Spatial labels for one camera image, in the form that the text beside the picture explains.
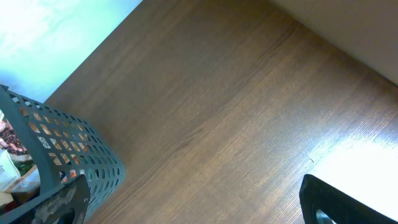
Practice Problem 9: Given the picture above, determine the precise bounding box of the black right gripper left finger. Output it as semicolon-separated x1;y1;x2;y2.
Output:
1;175;91;224

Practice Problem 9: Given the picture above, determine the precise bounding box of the brown snack bag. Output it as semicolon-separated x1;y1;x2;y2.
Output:
0;111;41;194

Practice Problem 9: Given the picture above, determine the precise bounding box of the grey plastic basket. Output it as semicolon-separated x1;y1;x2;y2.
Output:
1;85;126;217

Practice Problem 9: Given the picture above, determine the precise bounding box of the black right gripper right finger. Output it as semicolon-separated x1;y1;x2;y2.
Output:
299;174;397;224

